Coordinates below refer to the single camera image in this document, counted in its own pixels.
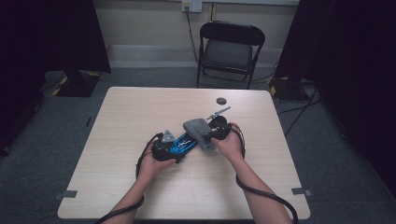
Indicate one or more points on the grey cloth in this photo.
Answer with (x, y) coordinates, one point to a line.
(199, 130)

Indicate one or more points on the person's right hand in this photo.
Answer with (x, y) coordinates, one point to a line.
(232, 146)

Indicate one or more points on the blue and black toy car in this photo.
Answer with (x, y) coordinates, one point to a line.
(183, 144)

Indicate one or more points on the grey tape strip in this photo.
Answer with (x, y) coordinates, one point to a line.
(65, 195)
(301, 191)

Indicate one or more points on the white wall socket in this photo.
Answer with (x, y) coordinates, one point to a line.
(191, 5)

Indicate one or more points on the black folding chair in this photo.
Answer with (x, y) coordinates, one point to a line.
(229, 54)

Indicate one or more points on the dark curtain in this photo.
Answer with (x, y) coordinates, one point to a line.
(351, 62)
(46, 46)

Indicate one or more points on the black stand base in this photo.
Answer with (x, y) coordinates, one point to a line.
(77, 85)
(288, 90)

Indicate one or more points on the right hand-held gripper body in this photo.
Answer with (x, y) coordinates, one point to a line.
(221, 127)

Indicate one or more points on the small black floor object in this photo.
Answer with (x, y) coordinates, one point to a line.
(88, 121)

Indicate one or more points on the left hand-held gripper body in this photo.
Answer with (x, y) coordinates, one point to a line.
(162, 151)

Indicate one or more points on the person's left hand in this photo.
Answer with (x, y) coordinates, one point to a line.
(152, 169)

